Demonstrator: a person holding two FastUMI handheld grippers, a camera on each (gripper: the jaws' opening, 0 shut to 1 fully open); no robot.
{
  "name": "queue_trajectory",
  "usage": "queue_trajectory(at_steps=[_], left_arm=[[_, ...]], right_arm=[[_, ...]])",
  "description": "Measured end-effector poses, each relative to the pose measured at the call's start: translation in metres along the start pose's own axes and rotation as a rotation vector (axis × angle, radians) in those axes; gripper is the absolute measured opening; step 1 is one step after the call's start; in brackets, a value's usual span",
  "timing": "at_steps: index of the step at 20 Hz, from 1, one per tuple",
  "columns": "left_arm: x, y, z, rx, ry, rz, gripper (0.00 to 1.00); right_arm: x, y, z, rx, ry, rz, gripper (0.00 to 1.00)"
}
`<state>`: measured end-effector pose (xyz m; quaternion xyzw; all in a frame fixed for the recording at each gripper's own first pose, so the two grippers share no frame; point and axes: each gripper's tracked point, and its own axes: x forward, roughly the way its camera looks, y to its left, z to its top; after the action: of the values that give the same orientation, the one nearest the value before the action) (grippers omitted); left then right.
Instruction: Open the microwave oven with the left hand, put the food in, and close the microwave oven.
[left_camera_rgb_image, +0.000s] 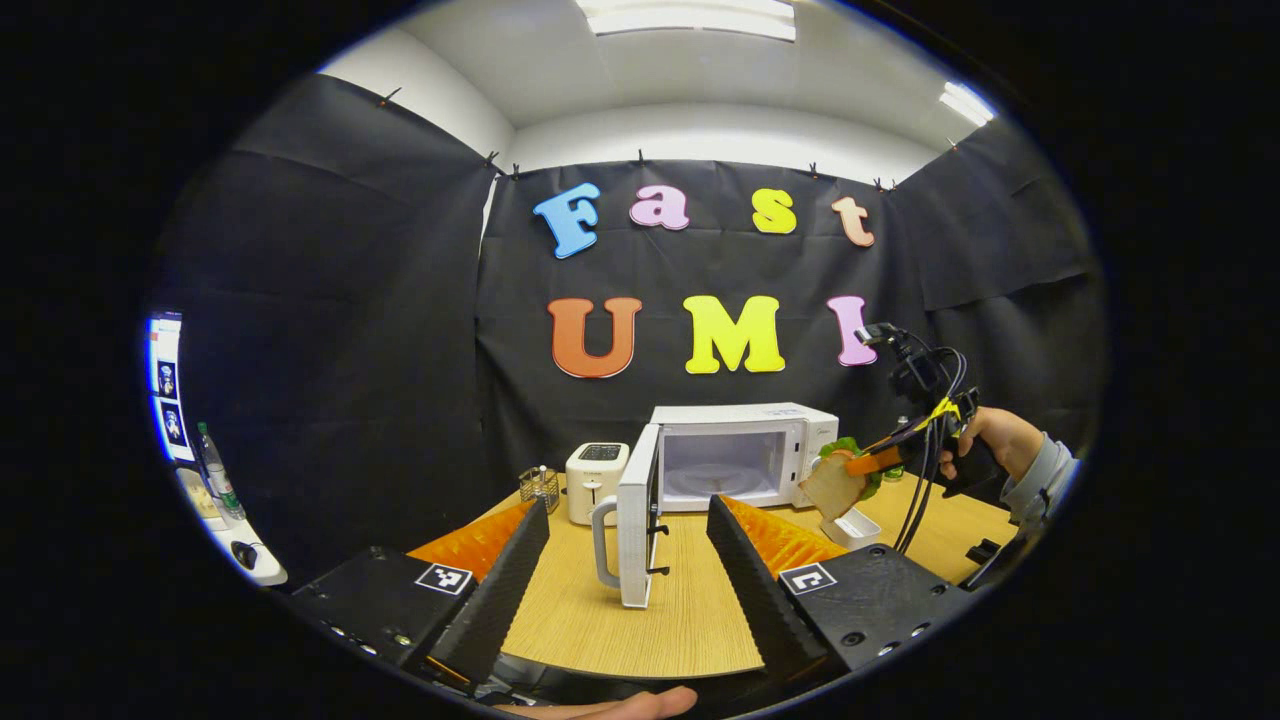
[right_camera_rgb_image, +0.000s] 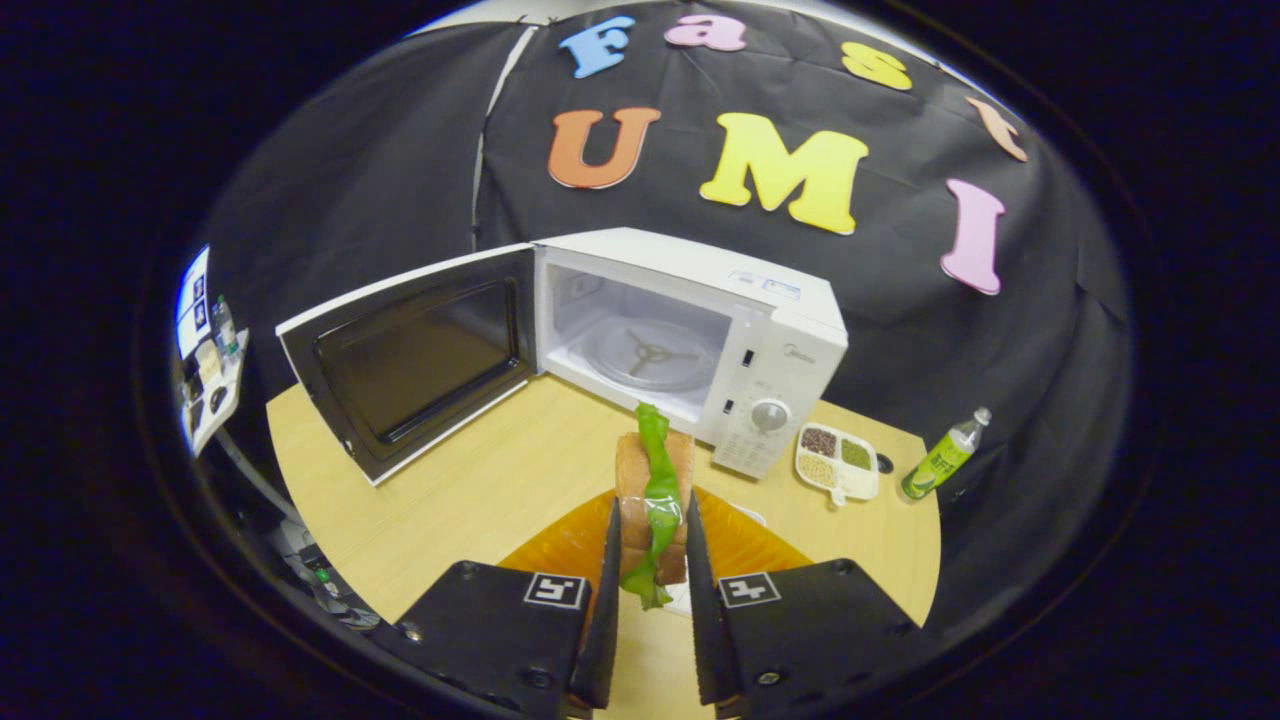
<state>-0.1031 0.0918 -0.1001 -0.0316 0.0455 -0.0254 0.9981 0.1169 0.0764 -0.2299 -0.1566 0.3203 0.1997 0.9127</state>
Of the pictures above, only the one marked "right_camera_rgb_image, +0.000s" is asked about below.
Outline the bread and lettuce sandwich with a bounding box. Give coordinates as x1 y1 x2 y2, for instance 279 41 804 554
615 402 696 611

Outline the white divided grain dish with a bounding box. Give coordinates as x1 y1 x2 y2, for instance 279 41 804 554
794 422 881 508

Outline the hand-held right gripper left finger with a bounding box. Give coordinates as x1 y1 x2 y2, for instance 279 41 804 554
393 490 624 713

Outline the white rectangular dish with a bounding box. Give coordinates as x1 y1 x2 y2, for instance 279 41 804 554
660 503 769 616

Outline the glass turntable plate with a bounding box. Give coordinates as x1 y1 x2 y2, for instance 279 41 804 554
580 318 723 393

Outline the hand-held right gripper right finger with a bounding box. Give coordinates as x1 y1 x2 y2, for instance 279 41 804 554
684 487 923 713

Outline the green drink bottle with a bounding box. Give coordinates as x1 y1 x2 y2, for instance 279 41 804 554
900 407 993 502

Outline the tangle of cables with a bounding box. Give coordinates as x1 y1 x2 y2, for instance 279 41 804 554
272 518 383 631

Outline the cluttered white side table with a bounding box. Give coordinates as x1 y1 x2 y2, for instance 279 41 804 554
175 245 249 458

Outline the white microwave oven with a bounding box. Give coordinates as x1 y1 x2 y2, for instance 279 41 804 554
276 227 849 487

